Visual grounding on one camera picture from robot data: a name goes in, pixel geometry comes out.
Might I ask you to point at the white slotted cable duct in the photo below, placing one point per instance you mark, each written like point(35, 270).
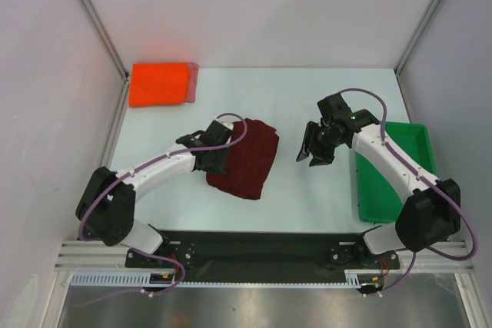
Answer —
point(350, 280)

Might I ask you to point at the aluminium front frame rail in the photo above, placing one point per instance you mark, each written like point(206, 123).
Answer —
point(94, 255)

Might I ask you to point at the aluminium post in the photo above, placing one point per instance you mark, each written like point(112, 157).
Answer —
point(424, 23)
point(102, 33)

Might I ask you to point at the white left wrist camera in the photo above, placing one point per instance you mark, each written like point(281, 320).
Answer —
point(228, 125)

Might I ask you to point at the left rear aluminium post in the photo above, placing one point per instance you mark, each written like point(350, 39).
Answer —
point(102, 33)

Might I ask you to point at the folded pink t shirt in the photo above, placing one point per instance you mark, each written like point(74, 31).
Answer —
point(192, 82)

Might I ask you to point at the right rear aluminium post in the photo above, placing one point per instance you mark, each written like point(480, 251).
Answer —
point(424, 23)

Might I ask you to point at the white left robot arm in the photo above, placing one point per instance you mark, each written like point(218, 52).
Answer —
point(107, 207)

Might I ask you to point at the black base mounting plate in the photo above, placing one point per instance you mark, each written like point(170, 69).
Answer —
point(309, 258)

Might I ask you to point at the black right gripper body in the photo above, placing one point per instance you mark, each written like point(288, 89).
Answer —
point(317, 142)

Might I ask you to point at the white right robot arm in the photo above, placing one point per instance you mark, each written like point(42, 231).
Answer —
point(429, 213)

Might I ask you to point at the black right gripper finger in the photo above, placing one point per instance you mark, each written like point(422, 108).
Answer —
point(305, 150)
point(321, 160)

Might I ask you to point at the dark red t shirt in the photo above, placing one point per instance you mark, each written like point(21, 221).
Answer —
point(249, 161)

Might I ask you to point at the folded orange t shirt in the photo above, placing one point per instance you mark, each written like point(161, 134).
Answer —
point(156, 84)

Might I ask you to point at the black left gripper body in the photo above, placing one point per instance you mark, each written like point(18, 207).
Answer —
point(218, 162)

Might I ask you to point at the green plastic tray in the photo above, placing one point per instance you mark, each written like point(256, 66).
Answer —
point(391, 167)

